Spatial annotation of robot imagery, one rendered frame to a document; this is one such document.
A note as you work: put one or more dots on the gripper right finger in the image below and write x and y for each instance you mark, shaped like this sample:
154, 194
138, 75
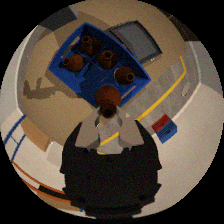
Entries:
133, 135

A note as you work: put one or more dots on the blue divided crate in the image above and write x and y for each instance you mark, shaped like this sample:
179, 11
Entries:
84, 83

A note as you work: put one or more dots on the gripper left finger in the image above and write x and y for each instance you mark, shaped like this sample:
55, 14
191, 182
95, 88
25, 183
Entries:
84, 137

